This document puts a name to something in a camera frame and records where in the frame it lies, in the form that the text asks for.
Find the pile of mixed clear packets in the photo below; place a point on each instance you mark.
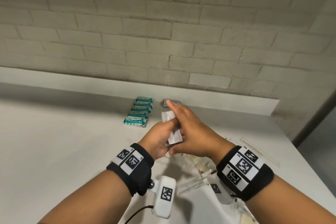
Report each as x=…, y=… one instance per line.
x=189, y=179

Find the person's left forearm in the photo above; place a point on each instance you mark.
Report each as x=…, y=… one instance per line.
x=86, y=200

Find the black wristband with markers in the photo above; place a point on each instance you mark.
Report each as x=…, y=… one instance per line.
x=260, y=181
x=139, y=176

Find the white table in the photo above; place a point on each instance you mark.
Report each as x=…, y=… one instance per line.
x=52, y=139

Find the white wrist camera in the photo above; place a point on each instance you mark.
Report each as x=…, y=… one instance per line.
x=165, y=197
x=221, y=195

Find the black left wristband with markers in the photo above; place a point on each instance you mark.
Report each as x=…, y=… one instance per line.
x=139, y=176

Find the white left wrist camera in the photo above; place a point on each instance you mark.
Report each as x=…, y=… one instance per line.
x=165, y=197

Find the stack of large white sachets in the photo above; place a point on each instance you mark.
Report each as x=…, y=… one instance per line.
x=177, y=101

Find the person's left hand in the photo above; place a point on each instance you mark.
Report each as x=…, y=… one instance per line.
x=157, y=139

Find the stack of small white sachets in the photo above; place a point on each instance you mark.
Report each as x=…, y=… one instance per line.
x=176, y=137

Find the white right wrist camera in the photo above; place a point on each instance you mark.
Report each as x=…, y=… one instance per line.
x=221, y=195

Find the person's right hand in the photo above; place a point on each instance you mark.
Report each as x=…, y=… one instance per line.
x=202, y=139

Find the black right wristband with markers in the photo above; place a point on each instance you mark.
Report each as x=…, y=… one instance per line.
x=260, y=181

